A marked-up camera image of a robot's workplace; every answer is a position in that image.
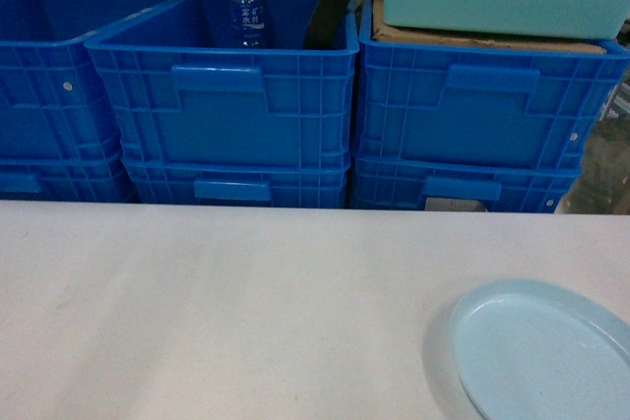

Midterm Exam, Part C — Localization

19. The light blue oval tray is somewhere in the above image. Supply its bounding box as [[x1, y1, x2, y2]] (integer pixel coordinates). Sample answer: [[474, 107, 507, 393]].
[[450, 279, 629, 419]]

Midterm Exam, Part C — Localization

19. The blue crate bottom middle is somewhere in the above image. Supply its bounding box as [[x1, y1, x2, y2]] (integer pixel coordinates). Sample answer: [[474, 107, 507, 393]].
[[122, 156, 347, 209]]

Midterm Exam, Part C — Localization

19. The blue crate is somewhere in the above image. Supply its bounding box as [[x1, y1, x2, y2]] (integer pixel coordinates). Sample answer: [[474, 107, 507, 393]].
[[122, 156, 347, 209], [1, 153, 139, 203], [352, 0, 629, 170], [350, 155, 582, 213], [1, 0, 169, 161], [86, 0, 358, 172]]

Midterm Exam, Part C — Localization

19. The black flat panel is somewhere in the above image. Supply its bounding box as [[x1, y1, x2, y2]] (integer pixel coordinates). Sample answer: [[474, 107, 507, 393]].
[[302, 0, 350, 50]]

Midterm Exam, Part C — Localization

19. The blue crate top middle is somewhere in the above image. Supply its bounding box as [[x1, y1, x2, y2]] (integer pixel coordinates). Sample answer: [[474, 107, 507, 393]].
[[86, 0, 358, 172]]

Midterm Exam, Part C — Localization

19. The blue crate top right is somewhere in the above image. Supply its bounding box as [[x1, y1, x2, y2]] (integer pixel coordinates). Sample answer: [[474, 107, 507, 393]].
[[352, 0, 629, 170]]

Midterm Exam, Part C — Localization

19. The blue crate bottom right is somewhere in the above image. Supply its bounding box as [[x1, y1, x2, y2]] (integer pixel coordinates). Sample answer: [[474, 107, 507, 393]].
[[350, 155, 582, 213]]

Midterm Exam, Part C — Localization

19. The clear water bottle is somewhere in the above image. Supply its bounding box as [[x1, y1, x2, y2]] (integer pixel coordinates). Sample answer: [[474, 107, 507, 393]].
[[228, 0, 267, 48]]

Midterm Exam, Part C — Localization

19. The blue crate bottom left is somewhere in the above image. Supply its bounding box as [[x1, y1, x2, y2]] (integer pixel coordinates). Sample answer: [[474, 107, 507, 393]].
[[1, 153, 139, 203]]

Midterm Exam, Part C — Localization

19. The blue crate top left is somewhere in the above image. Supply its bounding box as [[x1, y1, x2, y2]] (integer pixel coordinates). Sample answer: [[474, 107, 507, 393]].
[[1, 0, 169, 161]]

